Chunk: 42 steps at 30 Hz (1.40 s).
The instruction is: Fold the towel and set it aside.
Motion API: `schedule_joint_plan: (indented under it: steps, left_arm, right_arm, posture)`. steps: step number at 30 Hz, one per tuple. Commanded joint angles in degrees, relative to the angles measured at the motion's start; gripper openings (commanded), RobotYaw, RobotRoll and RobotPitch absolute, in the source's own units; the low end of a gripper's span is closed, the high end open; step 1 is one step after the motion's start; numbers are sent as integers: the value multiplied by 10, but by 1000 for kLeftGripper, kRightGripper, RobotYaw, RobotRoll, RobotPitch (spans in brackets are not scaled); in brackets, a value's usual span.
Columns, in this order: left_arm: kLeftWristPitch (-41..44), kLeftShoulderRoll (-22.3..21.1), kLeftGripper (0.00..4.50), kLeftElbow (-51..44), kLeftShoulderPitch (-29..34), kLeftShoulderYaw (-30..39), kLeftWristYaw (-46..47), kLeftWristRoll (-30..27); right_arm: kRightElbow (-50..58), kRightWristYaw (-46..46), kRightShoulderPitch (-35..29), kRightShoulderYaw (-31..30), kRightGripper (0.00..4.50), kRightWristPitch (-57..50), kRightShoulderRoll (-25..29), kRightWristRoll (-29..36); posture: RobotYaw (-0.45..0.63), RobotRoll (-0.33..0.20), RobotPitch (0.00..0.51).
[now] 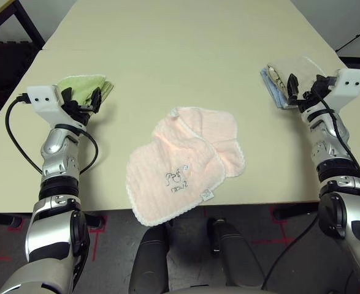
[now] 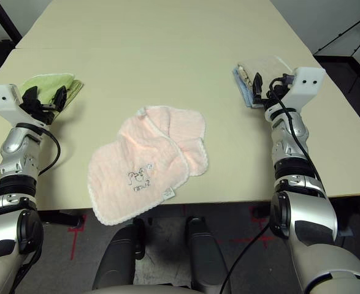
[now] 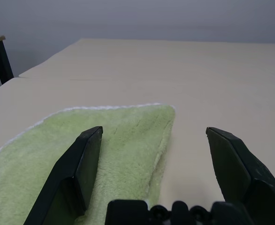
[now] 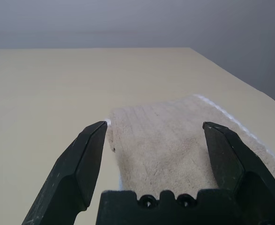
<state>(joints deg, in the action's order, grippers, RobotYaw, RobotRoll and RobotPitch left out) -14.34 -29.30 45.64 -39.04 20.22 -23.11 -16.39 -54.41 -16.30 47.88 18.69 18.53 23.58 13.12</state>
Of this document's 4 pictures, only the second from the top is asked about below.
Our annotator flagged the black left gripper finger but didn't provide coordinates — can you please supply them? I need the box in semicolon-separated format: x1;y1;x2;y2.
53;86;69;110
20;86;43;113

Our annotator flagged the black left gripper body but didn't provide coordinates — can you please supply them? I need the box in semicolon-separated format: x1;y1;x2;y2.
32;105;59;126

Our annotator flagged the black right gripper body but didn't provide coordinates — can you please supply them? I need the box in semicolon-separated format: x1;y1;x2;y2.
261;87;291;110

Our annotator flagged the pink towel with embroidered print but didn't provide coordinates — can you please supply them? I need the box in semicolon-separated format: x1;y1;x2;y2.
87;105;210;226

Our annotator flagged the green folded towel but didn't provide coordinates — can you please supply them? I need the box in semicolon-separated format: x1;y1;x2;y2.
19;72;85;111

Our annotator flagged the beige folded towel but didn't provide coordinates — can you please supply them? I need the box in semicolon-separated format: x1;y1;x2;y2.
237;55;297;96

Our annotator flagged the black framed side table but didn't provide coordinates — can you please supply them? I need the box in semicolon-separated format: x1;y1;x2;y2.
0;0;23;40

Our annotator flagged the grey robot left leg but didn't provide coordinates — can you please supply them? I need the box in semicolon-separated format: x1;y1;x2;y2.
92;219;147;290

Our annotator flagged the grey robot leg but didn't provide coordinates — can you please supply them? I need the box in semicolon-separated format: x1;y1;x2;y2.
92;219;147;290
184;216;232;294

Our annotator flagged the grey robot right leg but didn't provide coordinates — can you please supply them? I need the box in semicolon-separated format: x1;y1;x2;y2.
184;216;232;294

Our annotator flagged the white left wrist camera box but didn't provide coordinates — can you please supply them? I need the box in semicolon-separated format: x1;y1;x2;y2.
0;83;50;126

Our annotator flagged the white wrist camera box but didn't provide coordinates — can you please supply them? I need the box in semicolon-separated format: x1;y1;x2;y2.
0;83;50;126
265;66;326;119

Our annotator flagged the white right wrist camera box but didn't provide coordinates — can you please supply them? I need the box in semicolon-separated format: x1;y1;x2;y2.
265;66;326;119

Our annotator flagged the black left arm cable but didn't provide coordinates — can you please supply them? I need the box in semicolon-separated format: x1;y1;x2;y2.
0;122;61;294

